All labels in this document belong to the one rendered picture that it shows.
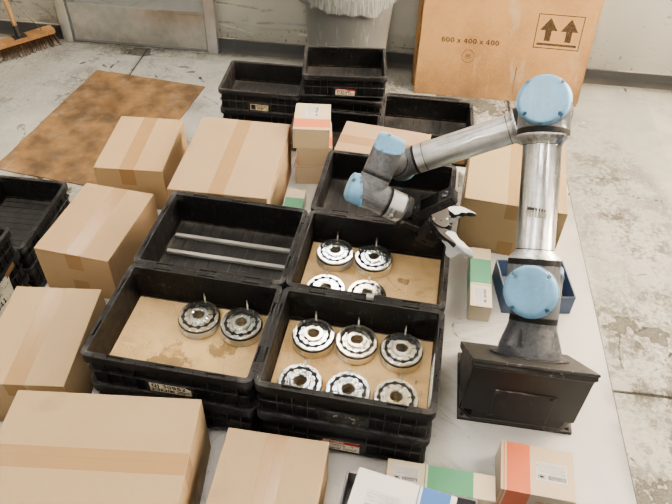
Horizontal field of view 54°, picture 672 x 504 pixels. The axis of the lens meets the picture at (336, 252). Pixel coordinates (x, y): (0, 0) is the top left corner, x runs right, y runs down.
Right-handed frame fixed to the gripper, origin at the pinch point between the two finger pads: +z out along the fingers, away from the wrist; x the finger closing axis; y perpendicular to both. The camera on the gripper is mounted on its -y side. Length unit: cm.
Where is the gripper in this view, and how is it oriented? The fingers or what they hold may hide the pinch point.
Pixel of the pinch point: (477, 234)
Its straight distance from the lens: 171.3
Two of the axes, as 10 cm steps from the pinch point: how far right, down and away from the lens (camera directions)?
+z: 9.1, 3.7, 1.8
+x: -1.7, 7.4, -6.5
